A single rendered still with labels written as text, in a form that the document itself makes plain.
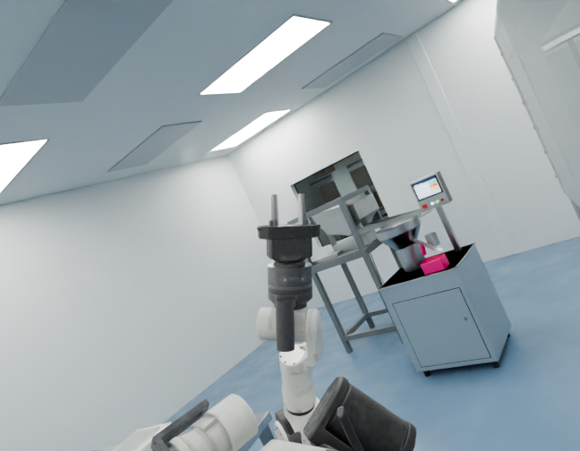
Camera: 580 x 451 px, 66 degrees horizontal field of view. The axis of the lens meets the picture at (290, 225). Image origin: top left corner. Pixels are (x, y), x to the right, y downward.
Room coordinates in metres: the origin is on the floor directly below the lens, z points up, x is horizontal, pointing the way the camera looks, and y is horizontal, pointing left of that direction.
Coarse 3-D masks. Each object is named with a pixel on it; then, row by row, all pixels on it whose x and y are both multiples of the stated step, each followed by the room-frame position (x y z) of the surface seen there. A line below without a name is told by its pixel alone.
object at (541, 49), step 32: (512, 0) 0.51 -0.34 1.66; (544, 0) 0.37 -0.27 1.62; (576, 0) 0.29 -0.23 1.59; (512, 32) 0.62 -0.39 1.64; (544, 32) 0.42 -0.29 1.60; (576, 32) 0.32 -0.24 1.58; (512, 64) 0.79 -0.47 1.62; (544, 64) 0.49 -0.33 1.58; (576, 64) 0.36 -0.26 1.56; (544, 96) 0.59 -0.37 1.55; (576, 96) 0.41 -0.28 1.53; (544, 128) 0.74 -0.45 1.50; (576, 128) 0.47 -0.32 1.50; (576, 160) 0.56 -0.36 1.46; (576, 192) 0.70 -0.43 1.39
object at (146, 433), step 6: (138, 432) 2.09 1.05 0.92; (144, 432) 2.05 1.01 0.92; (150, 432) 2.01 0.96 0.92; (132, 438) 2.03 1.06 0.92; (138, 438) 2.00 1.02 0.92; (144, 438) 1.97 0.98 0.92; (126, 444) 2.00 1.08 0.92; (132, 444) 1.97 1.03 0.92; (138, 444) 1.94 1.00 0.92; (114, 450) 2.00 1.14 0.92; (120, 450) 1.96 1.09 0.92; (126, 450) 1.93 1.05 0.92; (132, 450) 1.90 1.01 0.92
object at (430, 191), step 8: (424, 176) 3.42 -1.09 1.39; (432, 176) 3.32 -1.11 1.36; (440, 176) 3.34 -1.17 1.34; (416, 184) 3.41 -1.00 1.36; (424, 184) 3.37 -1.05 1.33; (432, 184) 3.34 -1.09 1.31; (440, 184) 3.31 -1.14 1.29; (416, 192) 3.42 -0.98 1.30; (424, 192) 3.39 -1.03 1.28; (432, 192) 3.35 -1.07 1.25; (440, 192) 3.32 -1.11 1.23; (448, 192) 3.35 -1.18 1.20; (424, 200) 3.41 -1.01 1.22; (432, 200) 3.37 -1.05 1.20; (440, 200) 3.34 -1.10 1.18; (448, 200) 3.31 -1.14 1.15; (424, 208) 3.40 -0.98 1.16; (440, 208) 3.39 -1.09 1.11; (440, 216) 3.41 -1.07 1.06; (448, 224) 3.40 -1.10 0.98; (448, 232) 3.41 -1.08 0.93; (456, 240) 3.41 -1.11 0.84; (456, 248) 3.40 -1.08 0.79
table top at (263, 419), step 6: (258, 414) 1.88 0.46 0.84; (264, 414) 1.85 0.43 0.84; (270, 414) 1.86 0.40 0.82; (258, 420) 1.82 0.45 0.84; (264, 420) 1.82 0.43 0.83; (270, 420) 1.85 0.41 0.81; (258, 426) 1.77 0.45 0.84; (264, 426) 1.80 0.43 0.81; (186, 432) 2.05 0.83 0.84; (258, 432) 1.76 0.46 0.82; (252, 438) 1.72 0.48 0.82; (246, 444) 1.69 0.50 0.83; (252, 444) 1.71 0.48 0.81; (96, 450) 2.39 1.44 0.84; (102, 450) 2.34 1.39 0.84; (108, 450) 2.30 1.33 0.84; (240, 450) 1.65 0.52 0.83; (246, 450) 1.67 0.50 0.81
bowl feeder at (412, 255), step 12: (384, 228) 3.68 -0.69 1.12; (396, 228) 3.35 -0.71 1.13; (408, 228) 3.34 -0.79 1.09; (384, 240) 3.43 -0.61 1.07; (396, 240) 3.39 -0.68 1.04; (408, 240) 3.40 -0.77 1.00; (420, 240) 3.39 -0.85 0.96; (432, 240) 3.29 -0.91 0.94; (408, 252) 3.43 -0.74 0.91; (420, 252) 3.45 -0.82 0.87; (408, 264) 3.45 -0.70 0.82; (420, 264) 3.43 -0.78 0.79
